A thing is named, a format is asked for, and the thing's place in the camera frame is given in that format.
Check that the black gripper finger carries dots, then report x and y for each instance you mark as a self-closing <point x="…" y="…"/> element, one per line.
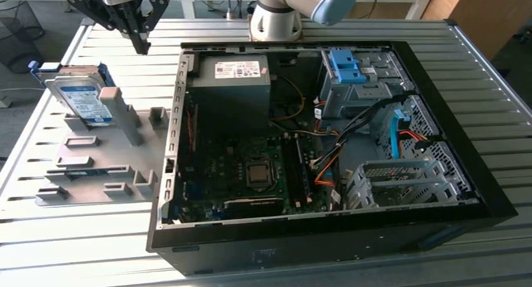
<point x="159" y="3"/>
<point x="95" y="10"/>

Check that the hard disk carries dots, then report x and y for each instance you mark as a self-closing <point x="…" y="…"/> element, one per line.
<point x="83" y="97"/>

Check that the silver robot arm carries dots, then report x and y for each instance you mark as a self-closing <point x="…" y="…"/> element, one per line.
<point x="274" y="22"/>

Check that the metal disk bay cage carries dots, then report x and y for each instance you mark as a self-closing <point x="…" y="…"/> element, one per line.
<point x="359" y="187"/>

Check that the black mesh waste basket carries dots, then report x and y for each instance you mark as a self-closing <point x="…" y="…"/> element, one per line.
<point x="28" y="55"/>

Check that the grey power supply unit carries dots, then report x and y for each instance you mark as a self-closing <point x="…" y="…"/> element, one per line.
<point x="232" y="81"/>

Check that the small grey box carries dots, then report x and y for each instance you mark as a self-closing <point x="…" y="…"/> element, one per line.
<point x="2" y="100"/>

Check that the grey parts rack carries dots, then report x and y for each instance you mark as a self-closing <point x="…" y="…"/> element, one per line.
<point x="103" y="156"/>

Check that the blue plastic latch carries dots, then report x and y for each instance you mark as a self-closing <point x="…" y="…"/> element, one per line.
<point x="346" y="72"/>

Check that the green RAM stick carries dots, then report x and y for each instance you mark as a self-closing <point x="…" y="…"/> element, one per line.
<point x="83" y="173"/>

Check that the green motherboard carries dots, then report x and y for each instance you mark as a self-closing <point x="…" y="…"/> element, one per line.
<point x="219" y="175"/>

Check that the grey metal drive cage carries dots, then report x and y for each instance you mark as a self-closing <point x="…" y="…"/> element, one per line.
<point x="365" y="94"/>

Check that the CPU socket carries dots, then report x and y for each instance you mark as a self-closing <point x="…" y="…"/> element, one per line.
<point x="247" y="175"/>

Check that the silver CPU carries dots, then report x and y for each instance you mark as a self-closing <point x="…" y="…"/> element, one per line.
<point x="258" y="173"/>

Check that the black RAM stick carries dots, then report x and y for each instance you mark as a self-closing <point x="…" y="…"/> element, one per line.
<point x="302" y="165"/>

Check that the white plug connector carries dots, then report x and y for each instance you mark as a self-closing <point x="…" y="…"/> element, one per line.
<point x="313" y="165"/>

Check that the black graphics card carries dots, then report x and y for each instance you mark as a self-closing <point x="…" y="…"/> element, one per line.
<point x="252" y="206"/>

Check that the wooden cabinet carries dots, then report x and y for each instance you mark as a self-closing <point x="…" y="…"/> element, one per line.
<point x="485" y="19"/>

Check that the black PC case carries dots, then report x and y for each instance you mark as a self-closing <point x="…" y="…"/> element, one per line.
<point x="290" y="246"/>

